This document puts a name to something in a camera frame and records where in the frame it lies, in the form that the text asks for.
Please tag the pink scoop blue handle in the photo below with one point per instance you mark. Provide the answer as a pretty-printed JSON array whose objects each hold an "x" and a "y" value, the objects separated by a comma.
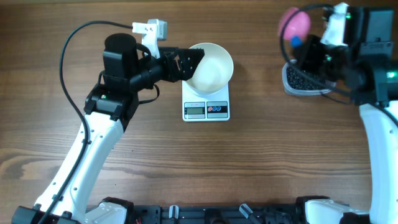
[{"x": 298, "y": 27}]

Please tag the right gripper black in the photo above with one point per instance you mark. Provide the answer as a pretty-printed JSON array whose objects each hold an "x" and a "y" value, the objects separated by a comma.
[{"x": 305, "y": 54}]

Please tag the clear plastic container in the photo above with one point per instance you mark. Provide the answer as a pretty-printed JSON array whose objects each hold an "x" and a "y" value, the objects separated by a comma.
[{"x": 291, "y": 91}]

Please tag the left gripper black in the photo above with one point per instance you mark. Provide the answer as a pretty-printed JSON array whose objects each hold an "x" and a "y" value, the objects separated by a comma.
[{"x": 185, "y": 73}]

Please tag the white digital kitchen scale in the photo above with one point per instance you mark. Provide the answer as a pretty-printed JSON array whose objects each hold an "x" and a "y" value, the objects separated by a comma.
[{"x": 200, "y": 107}]

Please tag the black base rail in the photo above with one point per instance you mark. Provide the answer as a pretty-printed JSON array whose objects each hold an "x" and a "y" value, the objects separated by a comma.
[{"x": 268, "y": 214}]

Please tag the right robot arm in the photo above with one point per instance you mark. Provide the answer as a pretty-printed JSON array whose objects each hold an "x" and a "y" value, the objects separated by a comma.
[{"x": 356, "y": 48}]

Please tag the white bowl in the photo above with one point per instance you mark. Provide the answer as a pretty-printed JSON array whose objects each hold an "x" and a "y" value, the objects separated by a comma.
[{"x": 214, "y": 70}]

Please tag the black beans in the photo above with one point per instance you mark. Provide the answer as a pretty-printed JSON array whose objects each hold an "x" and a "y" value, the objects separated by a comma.
[{"x": 298, "y": 82}]

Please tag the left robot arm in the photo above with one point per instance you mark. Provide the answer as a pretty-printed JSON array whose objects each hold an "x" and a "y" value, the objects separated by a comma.
[{"x": 129, "y": 67}]

